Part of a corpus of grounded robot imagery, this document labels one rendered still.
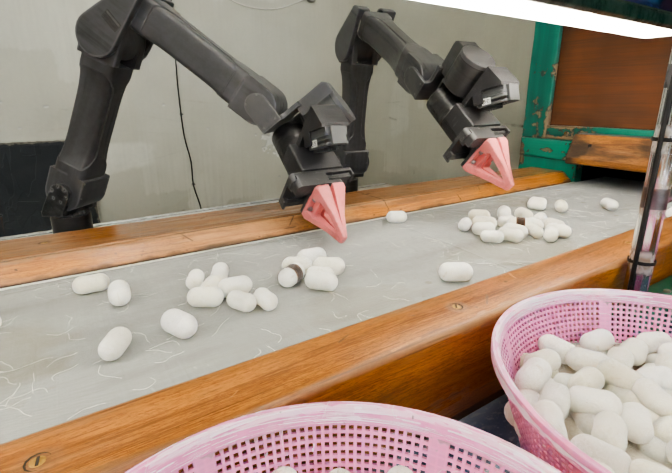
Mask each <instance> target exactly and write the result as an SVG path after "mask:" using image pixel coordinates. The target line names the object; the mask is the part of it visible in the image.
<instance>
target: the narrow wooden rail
mask: <svg viewBox="0 0 672 473"><path fill-rule="evenodd" d="M634 230H635V229H632V230H629V231H626V232H623V233H621V234H618V235H615V236H612V237H609V238H606V239H603V240H600V241H597V242H594V243H591V244H588V245H585V246H582V247H579V248H576V249H573V250H570V251H568V252H565V253H562V254H559V255H556V256H553V257H550V258H547V259H544V260H541V261H538V262H535V263H532V264H529V265H526V266H523V267H520V268H518V269H515V270H512V271H509V272H506V273H503V274H500V275H497V276H494V277H491V278H488V279H485V280H482V281H479V282H476V283H473V284H470V285H467V286H465V287H462V288H459V289H456V290H453V291H450V292H447V293H444V294H441V295H438V296H435V297H432V298H429V299H426V300H423V301H420V302H417V303H415V304H412V305H409V306H406V307H403V308H400V309H397V310H394V311H391V312H388V313H385V314H382V315H379V316H376V317H373V318H370V319H367V320H364V321H362V322H359V323H356V324H353V325H350V326H347V327H344V328H341V329H338V330H335V331H332V332H329V333H326V334H323V335H320V336H317V337H314V338H312V339H309V340H306V341H303V342H300V343H297V344H294V345H291V346H288V347H285V348H282V349H279V350H276V351H273V352H270V353H267V354H264V355H261V356H259V357H256V358H253V359H250V360H247V361H244V362H241V363H238V364H235V365H232V366H229V367H226V368H223V369H220V370H217V371H214V372H211V373H209V374H206V375H203V376H200V377H197V378H194V379H191V380H188V381H185V382H182V383H179V384H176V385H173V386H170V387H167V388H164V389H161V390H158V391H156V392H153V393H150V394H147V395H144V396H141V397H138V398H135V399H132V400H129V401H126V402H123V403H120V404H117V405H114V406H111V407H108V408H106V409H103V410H100V411H97V412H94V413H91V414H88V415H85V416H82V417H79V418H76V419H73V420H70V421H67V422H64V423H61V424H58V425H55V426H53V427H50V428H47V429H44V430H41V431H38V432H35V433H32V434H29V435H26V436H23V437H20V438H17V439H14V440H11V441H8V442H5V443H2V444H0V473H125V472H126V471H128V470H129V469H131V468H133V467H134V466H136V465H138V464H139V463H141V462H143V461H144V460H146V459H147V458H149V457H151V456H153V455H154V454H156V453H158V452H160V451H162V450H164V449H165V448H167V447H169V446H171V445H173V444H175V443H177V442H179V441H181V440H183V439H185V438H187V437H189V436H192V435H194V434H196V433H199V432H201V431H203V430H205V429H208V428H210V427H213V426H216V425H218V424H221V423H224V422H226V421H230V420H233V419H236V418H239V417H242V416H245V415H249V414H253V413H256V412H260V411H264V410H269V409H273V408H278V407H284V406H290V405H296V404H305V403H314V402H331V401H351V402H370V403H381V404H388V405H395V406H401V407H406V408H411V409H417V410H421V411H425V412H429V413H433V414H436V415H440V416H443V417H446V418H450V419H453V420H456V421H459V420H461V419H462V418H464V417H466V416H467V415H469V414H471V413H473V412H474V411H476V410H478V409H480V408H481V407H483V406H485V405H487V404H488V403H490V402H492V401H493V400H495V399H497V398H499V397H500V396H502V395H504V394H506V393H505V391H504V390H503V388H502V386H501V384H500V382H499V380H498V378H497V376H496V373H495V371H494V368H493V364H492V360H491V351H490V349H491V337H492V332H493V329H494V326H495V324H496V323H497V321H498V319H499V318H500V317H501V316H502V314H503V313H504V312H505V311H506V310H507V309H509V308H510V307H512V306H513V305H515V304H516V303H518V302H520V301H522V300H524V299H527V298H530V297H532V296H536V295H539V294H544V293H548V292H554V291H561V290H570V289H620V290H622V289H623V284H624V279H625V274H626V270H627V265H628V261H627V256H628V255H630V250H631V245H632V240H633V235H634ZM655 260H656V261H657V263H656V265H655V266H654V268H653V272H652V277H651V281H650V285H652V284H654V283H656V282H658V281H660V280H662V279H664V278H666V277H668V276H670V275H672V216H671V217H668V218H665V219H664V223H663V227H662V232H661V236H660V241H659V245H658V250H657V254H656V259H655Z"/></svg>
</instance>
